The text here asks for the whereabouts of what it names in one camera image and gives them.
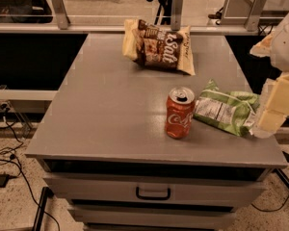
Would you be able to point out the green chip bag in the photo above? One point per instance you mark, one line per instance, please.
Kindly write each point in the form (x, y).
(233, 112)

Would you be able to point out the middle metal rail bracket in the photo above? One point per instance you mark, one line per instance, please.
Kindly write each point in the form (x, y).
(176, 12)

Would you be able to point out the grey drawer cabinet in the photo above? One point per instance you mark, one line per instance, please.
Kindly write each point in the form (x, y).
(104, 135)

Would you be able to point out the black drawer handle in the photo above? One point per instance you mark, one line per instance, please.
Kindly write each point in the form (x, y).
(153, 195)

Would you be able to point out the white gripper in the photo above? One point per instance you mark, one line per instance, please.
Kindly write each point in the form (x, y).
(287, 47)

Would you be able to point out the red coke can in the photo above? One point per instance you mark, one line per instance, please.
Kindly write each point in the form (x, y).
(180, 110)

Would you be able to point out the person in background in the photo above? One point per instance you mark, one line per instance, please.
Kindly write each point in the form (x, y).
(25, 11)

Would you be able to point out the right metal rail bracket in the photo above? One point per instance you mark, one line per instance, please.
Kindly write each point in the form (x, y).
(254, 16)

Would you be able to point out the brown white chip bag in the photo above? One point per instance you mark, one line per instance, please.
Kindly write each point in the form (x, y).
(152, 46)

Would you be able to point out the metal rail bracket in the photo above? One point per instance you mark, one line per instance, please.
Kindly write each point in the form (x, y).
(254, 16)
(176, 12)
(61, 15)

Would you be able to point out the black metal floor leg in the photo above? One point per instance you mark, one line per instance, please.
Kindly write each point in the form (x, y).
(45, 194)

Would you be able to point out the left metal rail bracket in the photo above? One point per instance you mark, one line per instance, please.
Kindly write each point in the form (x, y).
(61, 15)

